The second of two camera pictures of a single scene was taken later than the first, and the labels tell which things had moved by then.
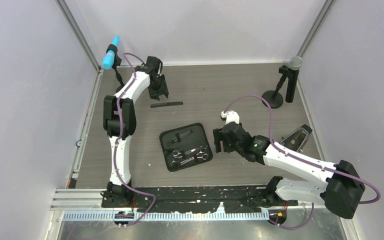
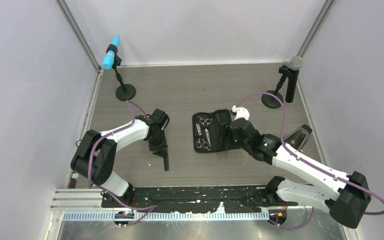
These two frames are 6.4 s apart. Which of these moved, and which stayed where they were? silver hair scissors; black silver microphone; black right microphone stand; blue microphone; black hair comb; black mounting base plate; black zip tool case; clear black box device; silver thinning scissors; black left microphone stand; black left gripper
Moved: black zip tool case; black hair comb; black left gripper; silver thinning scissors; silver hair scissors
Stayed: blue microphone; black mounting base plate; black right microphone stand; black silver microphone; black left microphone stand; clear black box device
